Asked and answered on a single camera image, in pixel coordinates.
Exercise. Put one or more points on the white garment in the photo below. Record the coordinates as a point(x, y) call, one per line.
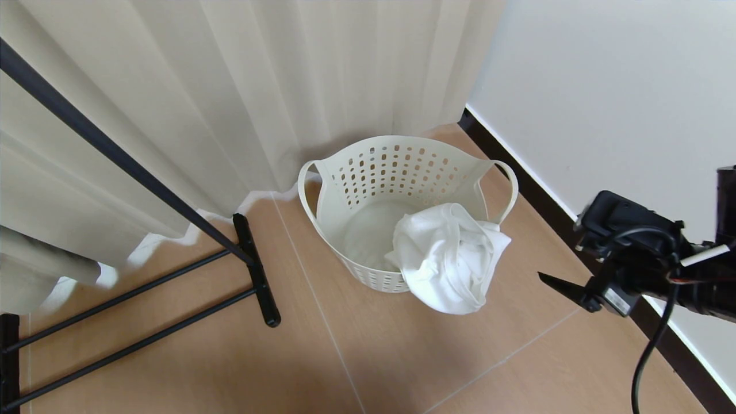
point(448, 259)

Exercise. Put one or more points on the black clothes rack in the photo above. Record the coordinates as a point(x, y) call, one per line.
point(115, 152)

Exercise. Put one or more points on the white laundry basket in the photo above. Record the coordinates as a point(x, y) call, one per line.
point(397, 167)

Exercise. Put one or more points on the beige curtain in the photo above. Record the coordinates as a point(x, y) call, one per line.
point(230, 86)

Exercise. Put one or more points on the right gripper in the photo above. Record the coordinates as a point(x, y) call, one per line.
point(644, 282)

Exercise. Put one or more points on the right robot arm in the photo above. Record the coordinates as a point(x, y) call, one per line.
point(719, 293)

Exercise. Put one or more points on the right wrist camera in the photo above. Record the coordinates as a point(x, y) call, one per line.
point(621, 221)

